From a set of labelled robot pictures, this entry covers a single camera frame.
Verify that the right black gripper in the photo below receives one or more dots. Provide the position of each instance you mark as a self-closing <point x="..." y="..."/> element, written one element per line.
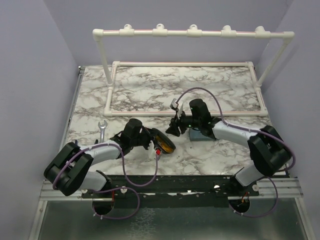
<point x="175" y="123"/>

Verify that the black glasses case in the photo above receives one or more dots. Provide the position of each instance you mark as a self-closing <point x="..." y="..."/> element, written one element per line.
<point x="165" y="138"/>

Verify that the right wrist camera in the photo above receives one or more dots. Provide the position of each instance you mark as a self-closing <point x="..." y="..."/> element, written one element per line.
<point x="177" y="108"/>

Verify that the aluminium extrusion rail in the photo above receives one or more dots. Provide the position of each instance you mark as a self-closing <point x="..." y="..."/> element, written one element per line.
<point x="47" y="193"/>

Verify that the white PVC pipe rack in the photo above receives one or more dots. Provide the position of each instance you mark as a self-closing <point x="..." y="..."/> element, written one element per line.
<point x="192" y="32"/>

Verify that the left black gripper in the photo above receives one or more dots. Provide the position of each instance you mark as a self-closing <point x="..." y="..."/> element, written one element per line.
<point x="148" y="131"/>

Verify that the orange plastic sunglasses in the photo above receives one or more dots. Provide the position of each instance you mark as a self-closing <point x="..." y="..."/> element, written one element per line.
<point x="165" y="147"/>

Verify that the silver wrench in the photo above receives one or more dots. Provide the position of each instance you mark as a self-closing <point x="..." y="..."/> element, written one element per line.
<point x="102" y="127"/>

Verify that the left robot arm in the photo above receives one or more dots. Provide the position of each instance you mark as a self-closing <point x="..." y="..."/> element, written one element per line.
<point x="69" y="171"/>

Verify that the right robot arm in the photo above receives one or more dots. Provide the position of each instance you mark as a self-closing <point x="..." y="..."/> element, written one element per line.
<point x="266" y="150"/>

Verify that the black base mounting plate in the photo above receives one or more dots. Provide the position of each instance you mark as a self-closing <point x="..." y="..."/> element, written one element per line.
<point x="173" y="191"/>

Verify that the blue-grey glasses case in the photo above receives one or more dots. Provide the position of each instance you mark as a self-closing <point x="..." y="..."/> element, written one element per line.
<point x="197" y="136"/>

